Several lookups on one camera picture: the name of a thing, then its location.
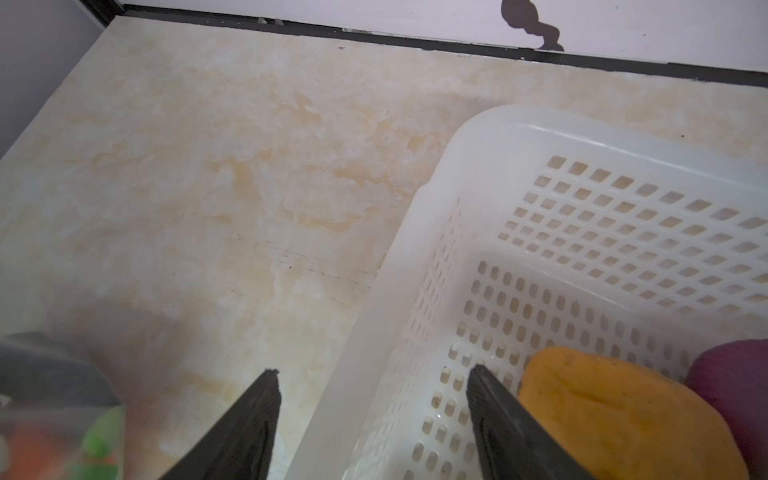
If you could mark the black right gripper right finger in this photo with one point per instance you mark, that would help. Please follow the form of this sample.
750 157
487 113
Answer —
511 444

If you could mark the yellow toy potato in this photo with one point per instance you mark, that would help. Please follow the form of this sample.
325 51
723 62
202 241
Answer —
620 420

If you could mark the orange toy carrot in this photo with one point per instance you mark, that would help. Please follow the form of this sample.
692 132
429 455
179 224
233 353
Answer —
100 455

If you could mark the white perforated plastic basket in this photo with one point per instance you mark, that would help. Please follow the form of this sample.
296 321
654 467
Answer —
538 228

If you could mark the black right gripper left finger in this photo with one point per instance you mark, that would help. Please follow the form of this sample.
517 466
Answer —
240 444

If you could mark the purple toy onion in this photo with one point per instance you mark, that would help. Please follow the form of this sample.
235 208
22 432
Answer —
732 378

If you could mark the clear blue-zipper zip bag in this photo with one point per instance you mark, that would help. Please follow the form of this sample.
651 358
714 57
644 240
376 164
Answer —
43 382

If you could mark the orange toy pumpkin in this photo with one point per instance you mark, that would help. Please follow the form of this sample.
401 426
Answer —
36 452

